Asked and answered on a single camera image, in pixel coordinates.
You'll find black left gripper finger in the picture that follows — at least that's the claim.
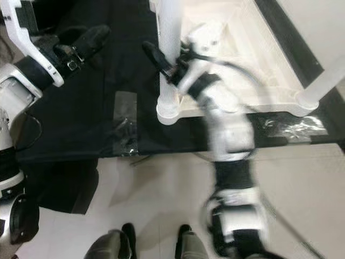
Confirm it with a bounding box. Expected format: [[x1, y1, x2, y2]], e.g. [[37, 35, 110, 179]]
[[73, 24, 112, 63], [57, 28, 82, 46]]

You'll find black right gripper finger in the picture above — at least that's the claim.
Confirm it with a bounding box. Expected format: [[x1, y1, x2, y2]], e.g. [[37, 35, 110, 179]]
[[142, 40, 176, 77]]

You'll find white plastic table leg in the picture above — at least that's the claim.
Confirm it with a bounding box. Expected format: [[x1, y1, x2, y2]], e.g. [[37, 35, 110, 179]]
[[296, 65, 345, 117], [156, 0, 187, 117], [150, 0, 165, 71]]

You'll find white plastic children table top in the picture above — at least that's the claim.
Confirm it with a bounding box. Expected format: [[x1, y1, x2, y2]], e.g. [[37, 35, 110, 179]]
[[148, 0, 345, 126]]

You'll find clear plastic wrapper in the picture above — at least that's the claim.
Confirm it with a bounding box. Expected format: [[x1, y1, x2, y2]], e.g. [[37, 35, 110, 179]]
[[112, 92, 138, 157]]

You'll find metal table leg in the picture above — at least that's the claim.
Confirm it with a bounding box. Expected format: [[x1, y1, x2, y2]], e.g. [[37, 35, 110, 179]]
[[132, 155, 151, 166]]

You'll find clear tape patch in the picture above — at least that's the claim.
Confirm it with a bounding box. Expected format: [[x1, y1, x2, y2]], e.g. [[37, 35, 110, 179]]
[[261, 116, 329, 144]]

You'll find grey robot right leg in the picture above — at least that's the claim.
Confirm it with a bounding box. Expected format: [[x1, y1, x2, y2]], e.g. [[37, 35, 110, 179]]
[[175, 224, 216, 259]]

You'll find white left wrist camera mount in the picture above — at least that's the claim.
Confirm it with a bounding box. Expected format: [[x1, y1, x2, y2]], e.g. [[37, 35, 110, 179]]
[[2, 0, 63, 87]]

